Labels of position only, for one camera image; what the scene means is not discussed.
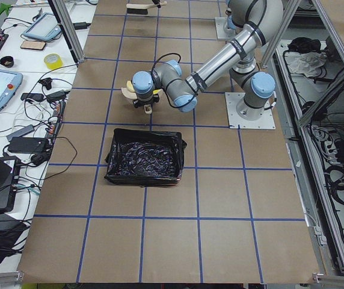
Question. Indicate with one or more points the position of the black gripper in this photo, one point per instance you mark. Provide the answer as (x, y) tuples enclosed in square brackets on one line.
[(144, 103)]

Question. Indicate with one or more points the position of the white plastic dustpan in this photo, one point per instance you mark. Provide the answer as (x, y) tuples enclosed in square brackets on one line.
[(129, 93)]

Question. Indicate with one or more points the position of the white hand brush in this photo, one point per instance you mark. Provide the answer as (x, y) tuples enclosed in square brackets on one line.
[(143, 9)]

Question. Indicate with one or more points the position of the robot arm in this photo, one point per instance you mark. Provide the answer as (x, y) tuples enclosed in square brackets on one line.
[(258, 22)]

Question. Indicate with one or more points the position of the bin with black bag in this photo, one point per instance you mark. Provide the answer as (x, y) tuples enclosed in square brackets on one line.
[(145, 158)]

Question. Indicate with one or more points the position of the yellow tape roll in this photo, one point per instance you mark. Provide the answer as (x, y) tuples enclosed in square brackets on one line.
[(53, 61)]

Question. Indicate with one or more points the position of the upper blue teach pendant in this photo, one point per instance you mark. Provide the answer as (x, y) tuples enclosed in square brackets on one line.
[(45, 28)]

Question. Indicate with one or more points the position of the black power adapter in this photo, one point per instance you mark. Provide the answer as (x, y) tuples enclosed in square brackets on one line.
[(28, 145)]

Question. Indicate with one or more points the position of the small black bowl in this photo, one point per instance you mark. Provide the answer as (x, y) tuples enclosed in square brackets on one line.
[(7, 61)]

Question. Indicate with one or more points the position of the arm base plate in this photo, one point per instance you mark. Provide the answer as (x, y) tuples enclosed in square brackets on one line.
[(241, 116), (224, 28)]

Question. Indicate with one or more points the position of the aluminium frame post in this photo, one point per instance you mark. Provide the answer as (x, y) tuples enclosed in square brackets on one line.
[(65, 23)]

